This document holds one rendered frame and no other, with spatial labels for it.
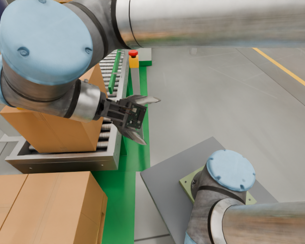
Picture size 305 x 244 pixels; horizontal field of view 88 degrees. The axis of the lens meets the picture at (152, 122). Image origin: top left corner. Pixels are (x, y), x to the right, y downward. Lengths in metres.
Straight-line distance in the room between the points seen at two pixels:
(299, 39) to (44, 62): 0.27
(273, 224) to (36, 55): 0.43
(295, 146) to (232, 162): 1.90
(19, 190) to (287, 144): 2.55
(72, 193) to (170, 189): 0.60
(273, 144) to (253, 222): 1.95
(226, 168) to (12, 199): 1.17
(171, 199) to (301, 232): 0.54
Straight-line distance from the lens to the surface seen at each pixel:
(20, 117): 1.12
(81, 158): 1.17
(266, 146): 2.25
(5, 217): 1.28
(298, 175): 2.22
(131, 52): 1.23
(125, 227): 1.56
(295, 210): 0.38
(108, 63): 2.24
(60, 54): 0.22
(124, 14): 0.28
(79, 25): 0.25
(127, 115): 0.38
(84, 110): 0.35
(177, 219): 0.79
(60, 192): 1.17
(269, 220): 0.39
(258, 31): 0.23
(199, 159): 0.92
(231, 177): 0.57
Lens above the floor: 1.52
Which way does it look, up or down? 47 degrees down
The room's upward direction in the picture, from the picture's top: straight up
